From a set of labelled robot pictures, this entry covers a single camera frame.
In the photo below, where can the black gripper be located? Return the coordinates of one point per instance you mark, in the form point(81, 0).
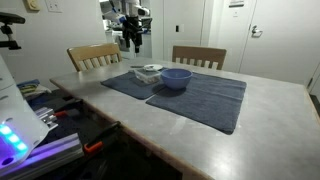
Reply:
point(132, 28)

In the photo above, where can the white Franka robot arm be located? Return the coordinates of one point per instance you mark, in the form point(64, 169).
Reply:
point(20, 110)

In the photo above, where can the blue plastic bowl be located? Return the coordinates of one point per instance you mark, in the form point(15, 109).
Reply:
point(176, 79)

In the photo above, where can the grey kitchen base cabinet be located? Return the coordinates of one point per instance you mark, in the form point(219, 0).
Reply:
point(147, 46)

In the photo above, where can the white oven stove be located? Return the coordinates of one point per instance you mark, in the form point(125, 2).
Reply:
point(128, 54)

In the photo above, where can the small white plate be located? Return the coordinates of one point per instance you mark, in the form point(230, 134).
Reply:
point(156, 67)

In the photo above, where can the dark blue cloth placemat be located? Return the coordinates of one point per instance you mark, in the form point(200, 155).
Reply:
point(125, 85)
point(206, 103)

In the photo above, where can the light wooden slat-back chair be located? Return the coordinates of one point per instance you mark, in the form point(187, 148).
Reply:
point(93, 51)

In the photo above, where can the brown wooden slat-back chair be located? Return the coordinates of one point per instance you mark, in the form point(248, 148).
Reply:
point(200, 53)

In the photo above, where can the black orange bar clamp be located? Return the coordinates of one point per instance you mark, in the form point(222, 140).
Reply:
point(93, 147)
point(61, 113)

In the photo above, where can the beige round thermostat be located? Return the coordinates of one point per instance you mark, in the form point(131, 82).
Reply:
point(32, 5)

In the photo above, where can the folded blue green cloths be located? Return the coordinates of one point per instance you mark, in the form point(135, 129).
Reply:
point(31, 88)

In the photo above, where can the white entry door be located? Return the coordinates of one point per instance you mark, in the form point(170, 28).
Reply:
point(286, 43)

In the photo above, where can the white kitchen wall cabinet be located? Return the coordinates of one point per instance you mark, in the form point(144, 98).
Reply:
point(146, 2)

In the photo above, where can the white wall switch plate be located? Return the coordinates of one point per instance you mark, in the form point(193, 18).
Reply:
point(180, 28)

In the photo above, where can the silver aluminium bracket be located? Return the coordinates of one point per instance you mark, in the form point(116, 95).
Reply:
point(46, 116)

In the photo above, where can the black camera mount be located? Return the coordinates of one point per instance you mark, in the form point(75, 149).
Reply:
point(10, 41)

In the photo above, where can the black camera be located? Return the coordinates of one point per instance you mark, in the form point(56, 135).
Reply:
point(11, 18)

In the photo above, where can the aluminium extrusion rail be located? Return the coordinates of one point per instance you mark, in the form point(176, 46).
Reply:
point(50, 153)

